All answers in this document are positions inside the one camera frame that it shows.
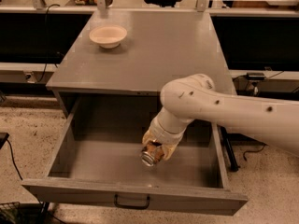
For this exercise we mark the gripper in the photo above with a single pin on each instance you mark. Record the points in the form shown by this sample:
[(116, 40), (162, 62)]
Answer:
[(163, 134)]

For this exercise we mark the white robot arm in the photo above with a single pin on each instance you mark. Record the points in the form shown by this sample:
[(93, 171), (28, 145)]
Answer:
[(270, 121)]

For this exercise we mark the open grey top drawer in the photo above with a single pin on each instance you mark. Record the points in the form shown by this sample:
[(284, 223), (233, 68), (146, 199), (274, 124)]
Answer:
[(99, 155)]

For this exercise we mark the grey cabinet with counter top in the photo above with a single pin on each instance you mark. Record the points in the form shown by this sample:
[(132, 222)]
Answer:
[(162, 44)]

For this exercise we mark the cream paper bowl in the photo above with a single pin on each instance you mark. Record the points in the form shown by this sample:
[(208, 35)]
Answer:
[(108, 36)]

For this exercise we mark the black drawer handle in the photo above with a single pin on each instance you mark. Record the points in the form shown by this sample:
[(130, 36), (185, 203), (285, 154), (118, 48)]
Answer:
[(131, 203)]

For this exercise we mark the black wire basket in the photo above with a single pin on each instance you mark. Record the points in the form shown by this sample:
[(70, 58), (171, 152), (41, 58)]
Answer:
[(9, 213)]

